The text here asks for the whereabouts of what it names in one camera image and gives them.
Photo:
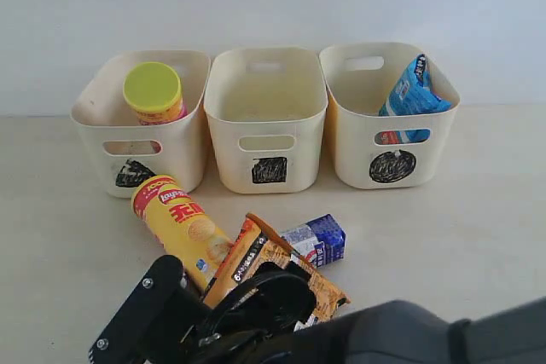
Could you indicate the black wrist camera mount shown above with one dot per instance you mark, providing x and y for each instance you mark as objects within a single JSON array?
[{"x": 153, "y": 321}]

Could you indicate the orange noodle packet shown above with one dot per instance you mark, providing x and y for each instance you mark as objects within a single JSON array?
[{"x": 259, "y": 243}]

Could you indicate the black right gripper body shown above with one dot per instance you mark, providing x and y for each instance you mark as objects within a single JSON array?
[{"x": 264, "y": 306}]

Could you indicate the cream bin square mark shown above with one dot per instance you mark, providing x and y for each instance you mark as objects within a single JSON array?
[{"x": 266, "y": 109}]

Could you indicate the yellow Lays chips can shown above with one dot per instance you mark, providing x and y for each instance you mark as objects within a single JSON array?
[{"x": 183, "y": 228}]

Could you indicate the white blue milk carton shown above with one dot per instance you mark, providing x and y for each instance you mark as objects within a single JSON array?
[{"x": 320, "y": 241}]

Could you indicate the blue noodle packet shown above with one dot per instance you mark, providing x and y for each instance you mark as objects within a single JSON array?
[{"x": 411, "y": 95}]

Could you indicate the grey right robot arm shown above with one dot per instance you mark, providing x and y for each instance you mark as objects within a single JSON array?
[{"x": 404, "y": 332}]

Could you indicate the cream bin triangle mark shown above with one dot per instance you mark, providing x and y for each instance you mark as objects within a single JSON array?
[{"x": 126, "y": 153}]

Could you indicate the pink chips can green lid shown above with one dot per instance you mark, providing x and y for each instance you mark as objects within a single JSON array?
[{"x": 154, "y": 92}]

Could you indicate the cream bin circle mark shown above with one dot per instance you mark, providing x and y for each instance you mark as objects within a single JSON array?
[{"x": 374, "y": 152}]

